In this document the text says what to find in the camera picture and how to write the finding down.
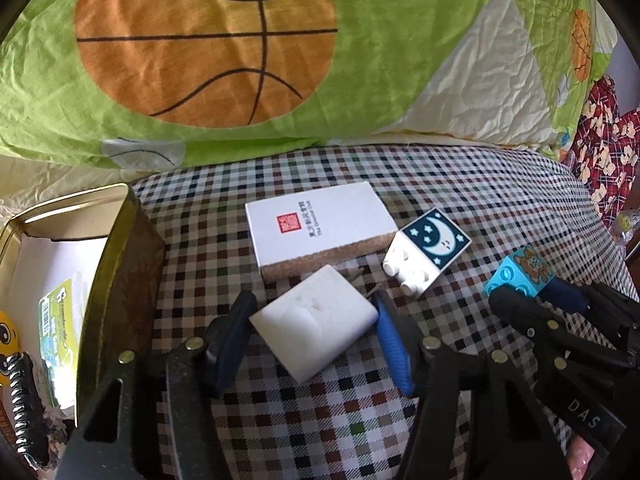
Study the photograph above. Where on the white brick with moon print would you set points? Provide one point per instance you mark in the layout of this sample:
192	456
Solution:
435	237

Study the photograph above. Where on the yellow toy brick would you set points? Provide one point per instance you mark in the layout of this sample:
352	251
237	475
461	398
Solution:
7	332

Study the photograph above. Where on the gold tin box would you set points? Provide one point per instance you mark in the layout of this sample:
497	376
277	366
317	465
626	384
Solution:
130	285

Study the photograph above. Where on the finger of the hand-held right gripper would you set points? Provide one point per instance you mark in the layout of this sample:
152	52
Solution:
567	295
550	332

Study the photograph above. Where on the basketball print green quilt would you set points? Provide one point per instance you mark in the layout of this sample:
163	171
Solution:
375	60

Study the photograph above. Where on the person's right hand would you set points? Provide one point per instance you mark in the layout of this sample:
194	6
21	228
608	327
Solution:
582	460

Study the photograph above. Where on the green packet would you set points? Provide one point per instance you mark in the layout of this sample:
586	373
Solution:
62	335

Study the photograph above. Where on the red floral cloth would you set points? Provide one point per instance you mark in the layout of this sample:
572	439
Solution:
610	150

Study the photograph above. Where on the pale crumpled plastic bag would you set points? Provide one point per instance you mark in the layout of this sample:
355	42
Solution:
627	225

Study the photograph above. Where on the white box with red mark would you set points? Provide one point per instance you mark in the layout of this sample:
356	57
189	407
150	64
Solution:
320	225

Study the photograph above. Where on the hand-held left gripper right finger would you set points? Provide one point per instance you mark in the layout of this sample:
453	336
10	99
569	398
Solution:
395	350

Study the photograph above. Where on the white foam block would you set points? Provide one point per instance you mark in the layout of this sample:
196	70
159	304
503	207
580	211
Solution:
310	325

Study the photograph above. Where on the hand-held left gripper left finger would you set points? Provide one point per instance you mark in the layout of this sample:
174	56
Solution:
232	345

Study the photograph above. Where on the blue toy brick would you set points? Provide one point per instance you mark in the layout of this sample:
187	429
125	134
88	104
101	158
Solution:
520	275

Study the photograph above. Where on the checkered cloth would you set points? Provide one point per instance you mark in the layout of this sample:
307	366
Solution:
500	185

